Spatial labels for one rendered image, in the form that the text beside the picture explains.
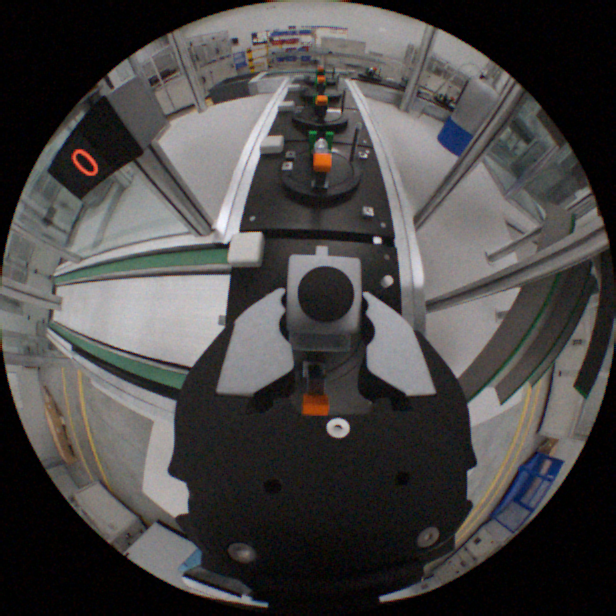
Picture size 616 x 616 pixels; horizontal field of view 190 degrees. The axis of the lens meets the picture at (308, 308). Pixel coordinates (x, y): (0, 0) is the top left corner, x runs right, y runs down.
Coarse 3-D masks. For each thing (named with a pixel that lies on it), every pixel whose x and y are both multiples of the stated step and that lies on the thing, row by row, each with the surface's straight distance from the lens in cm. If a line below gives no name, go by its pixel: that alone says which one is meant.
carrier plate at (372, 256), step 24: (288, 240) 29; (312, 240) 28; (336, 240) 29; (264, 264) 28; (288, 264) 27; (384, 264) 29; (240, 288) 27; (264, 288) 26; (240, 312) 27; (336, 384) 26; (336, 408) 27; (360, 408) 28
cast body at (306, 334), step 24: (312, 264) 12; (336, 264) 12; (360, 264) 12; (288, 288) 11; (312, 288) 10; (336, 288) 10; (360, 288) 12; (288, 312) 11; (312, 312) 10; (336, 312) 10; (360, 312) 12; (312, 336) 14; (336, 336) 14
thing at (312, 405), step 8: (312, 368) 21; (320, 368) 21; (312, 376) 16; (320, 376) 16; (312, 384) 16; (320, 384) 16; (312, 392) 16; (320, 392) 16; (304, 400) 16; (312, 400) 16; (320, 400) 16; (304, 408) 16; (312, 408) 16; (320, 408) 16; (328, 408) 16
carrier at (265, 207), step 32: (288, 160) 36; (352, 160) 38; (256, 192) 35; (288, 192) 34; (320, 192) 31; (352, 192) 34; (384, 192) 37; (256, 224) 31; (288, 224) 30; (320, 224) 30; (352, 224) 31; (384, 224) 32
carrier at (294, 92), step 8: (336, 80) 82; (288, 88) 88; (296, 88) 88; (304, 88) 79; (312, 88) 85; (328, 88) 86; (336, 88) 82; (288, 96) 80; (296, 96) 80; (304, 96) 76; (312, 96) 74; (336, 96) 76; (352, 96) 85; (296, 104) 70; (304, 104) 70; (312, 104) 70; (336, 104) 72; (344, 104) 73; (352, 104) 75
